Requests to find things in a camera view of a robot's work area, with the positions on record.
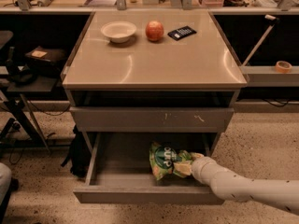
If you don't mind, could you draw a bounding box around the black box with label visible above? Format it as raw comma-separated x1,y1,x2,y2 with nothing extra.
25,46,67,77

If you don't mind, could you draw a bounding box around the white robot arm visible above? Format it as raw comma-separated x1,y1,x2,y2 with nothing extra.
174,154,299,215

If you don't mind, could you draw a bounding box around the dark blue snack packet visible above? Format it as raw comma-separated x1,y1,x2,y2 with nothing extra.
167,26,196,41

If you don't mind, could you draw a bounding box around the green rice chip bag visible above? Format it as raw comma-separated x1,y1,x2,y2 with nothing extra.
149,142,193,180

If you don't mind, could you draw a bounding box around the red apple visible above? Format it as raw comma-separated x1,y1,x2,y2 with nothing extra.
145,21,164,42

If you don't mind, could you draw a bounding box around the black backpack on floor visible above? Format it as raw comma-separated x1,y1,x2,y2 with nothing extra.
61,127,92,178

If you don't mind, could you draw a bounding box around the white bowl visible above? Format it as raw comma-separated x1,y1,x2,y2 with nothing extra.
101,21,136,44

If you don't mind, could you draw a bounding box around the roll of tan tape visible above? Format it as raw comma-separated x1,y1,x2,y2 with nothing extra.
275,61,292,74

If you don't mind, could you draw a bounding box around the black side table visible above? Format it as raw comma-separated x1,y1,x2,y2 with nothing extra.
2,75,58,151

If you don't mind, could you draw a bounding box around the open grey middle drawer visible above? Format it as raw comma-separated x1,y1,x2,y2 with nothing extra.
74,133,223,205

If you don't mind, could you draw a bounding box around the grey drawer cabinet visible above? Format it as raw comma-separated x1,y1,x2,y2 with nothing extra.
63,8,247,154

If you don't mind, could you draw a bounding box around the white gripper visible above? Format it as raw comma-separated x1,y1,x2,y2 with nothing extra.
174,152,225,185

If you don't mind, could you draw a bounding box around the closed grey upper drawer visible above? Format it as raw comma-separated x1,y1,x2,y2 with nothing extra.
70,107,234,133

